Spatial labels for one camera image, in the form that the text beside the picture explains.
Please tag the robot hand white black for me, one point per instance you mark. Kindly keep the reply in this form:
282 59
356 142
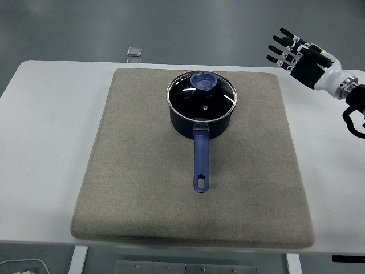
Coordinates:
309 70

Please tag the glass pot lid blue knob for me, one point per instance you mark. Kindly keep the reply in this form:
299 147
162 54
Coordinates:
202 81

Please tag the silver square floor plate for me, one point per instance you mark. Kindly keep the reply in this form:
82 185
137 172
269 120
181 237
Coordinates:
134 60
134 51

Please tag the black panel under table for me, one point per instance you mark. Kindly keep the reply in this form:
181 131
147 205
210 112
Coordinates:
349 258

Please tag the beige fabric mat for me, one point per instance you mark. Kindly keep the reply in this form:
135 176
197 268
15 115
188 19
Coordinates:
142 171

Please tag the white table leg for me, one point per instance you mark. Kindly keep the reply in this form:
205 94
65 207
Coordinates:
77 261
293 265

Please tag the grey metal plate with screws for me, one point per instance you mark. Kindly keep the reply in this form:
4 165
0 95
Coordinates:
185 269

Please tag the white rimmed bin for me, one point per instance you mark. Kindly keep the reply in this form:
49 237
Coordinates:
31 259

